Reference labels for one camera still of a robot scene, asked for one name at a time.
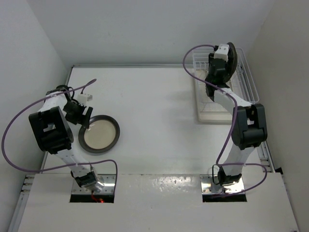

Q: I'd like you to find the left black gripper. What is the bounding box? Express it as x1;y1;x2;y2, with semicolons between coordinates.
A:
62;101;92;129

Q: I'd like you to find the dark patterned rim plate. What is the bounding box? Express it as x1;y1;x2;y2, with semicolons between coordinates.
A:
224;45;238;83

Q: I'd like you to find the grey rim plate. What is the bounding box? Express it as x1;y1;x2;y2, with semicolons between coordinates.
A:
78;115;120;154
227;42;238;79

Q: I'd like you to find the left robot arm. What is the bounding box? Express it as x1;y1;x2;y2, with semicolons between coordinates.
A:
28;85;100;192

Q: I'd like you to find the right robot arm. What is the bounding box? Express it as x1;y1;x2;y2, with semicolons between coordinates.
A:
205;52;267;186

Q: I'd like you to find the white drip tray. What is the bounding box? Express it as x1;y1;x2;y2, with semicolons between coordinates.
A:
195;80;232;125

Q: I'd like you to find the white front board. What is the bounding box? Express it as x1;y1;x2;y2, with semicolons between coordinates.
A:
19;173;298;232

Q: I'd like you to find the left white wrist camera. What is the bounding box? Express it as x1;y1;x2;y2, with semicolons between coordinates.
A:
76;93;93;105

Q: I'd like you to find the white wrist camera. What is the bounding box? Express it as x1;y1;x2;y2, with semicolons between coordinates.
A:
76;93;93;105
214;44;229;62

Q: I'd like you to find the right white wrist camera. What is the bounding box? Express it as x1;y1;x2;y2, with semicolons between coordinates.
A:
214;44;229;62

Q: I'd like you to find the white wire dish rack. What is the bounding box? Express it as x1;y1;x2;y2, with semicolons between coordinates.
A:
192;47;259;114

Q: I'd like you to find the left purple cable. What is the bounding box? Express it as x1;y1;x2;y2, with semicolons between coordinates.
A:
1;78;119;194

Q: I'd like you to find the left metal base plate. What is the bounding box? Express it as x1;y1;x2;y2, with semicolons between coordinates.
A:
71;174;116;195

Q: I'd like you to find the metal base plate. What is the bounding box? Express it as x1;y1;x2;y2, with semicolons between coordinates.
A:
71;174;116;195
200;174;245;195

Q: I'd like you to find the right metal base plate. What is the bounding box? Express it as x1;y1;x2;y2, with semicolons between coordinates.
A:
200;174;245;195

